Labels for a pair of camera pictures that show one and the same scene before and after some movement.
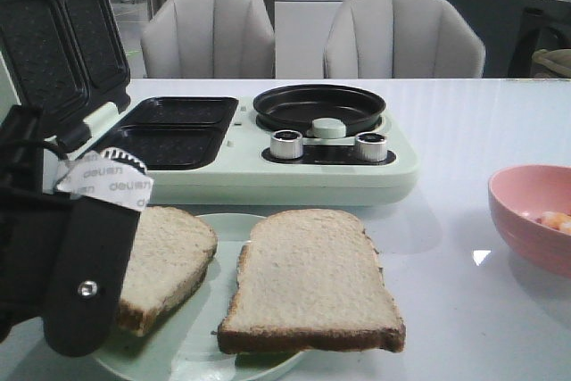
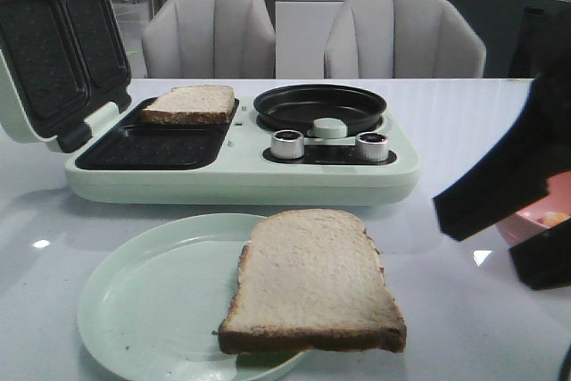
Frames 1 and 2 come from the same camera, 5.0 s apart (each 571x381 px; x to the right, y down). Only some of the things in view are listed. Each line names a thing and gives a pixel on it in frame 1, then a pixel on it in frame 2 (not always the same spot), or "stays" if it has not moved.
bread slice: x=310 y=279 stays
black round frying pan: x=295 y=108 stays
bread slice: x=170 y=255 -> x=192 y=104
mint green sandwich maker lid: x=61 y=44 stays
